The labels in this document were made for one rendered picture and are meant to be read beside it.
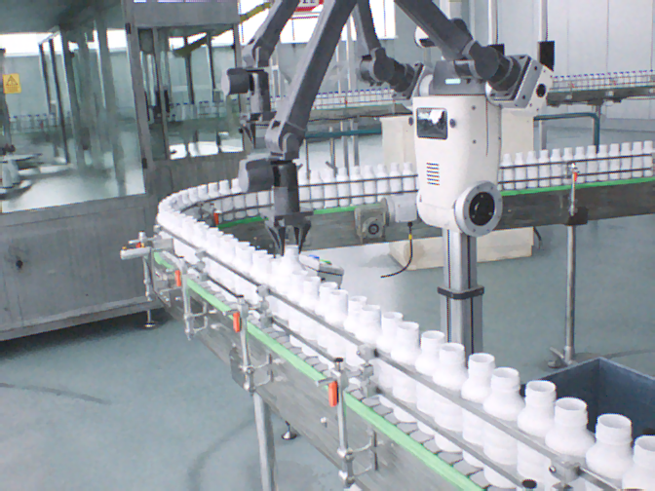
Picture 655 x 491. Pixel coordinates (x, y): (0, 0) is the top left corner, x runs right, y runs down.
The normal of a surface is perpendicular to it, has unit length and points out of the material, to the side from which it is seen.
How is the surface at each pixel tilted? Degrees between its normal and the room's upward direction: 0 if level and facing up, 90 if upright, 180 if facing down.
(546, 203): 90
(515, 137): 90
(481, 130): 90
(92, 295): 90
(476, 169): 101
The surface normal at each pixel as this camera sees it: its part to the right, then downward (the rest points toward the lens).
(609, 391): -0.88, 0.17
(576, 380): 0.47, 0.18
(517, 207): 0.19, 0.22
